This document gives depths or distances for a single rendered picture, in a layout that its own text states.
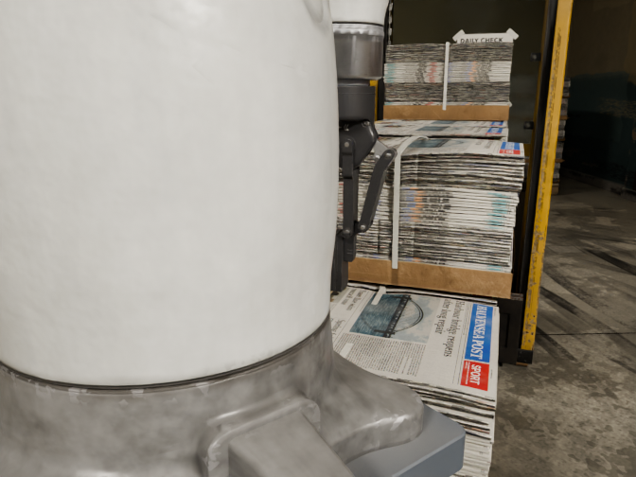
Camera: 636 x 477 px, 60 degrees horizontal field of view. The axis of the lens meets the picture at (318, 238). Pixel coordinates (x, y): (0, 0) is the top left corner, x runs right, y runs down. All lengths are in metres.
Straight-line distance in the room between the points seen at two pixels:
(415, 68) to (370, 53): 1.18
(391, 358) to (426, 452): 0.46
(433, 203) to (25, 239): 0.75
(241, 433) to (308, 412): 0.03
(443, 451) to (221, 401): 0.11
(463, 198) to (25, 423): 0.75
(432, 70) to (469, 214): 0.93
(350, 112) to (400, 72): 1.19
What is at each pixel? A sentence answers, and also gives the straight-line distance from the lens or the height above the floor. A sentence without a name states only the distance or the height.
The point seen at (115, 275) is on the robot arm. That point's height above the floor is 1.10.
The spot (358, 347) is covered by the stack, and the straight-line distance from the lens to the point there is 0.74.
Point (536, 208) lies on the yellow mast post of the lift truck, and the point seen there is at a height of 0.70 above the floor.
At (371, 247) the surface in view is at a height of 0.90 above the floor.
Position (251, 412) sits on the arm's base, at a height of 1.04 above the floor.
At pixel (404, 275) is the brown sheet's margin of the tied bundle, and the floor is 0.86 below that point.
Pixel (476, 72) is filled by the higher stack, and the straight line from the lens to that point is 1.75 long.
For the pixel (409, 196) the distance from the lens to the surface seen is 0.90.
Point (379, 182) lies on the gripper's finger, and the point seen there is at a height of 1.06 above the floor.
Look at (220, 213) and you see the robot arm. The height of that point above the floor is 1.12.
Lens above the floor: 1.16
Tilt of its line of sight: 15 degrees down
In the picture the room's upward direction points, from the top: straight up
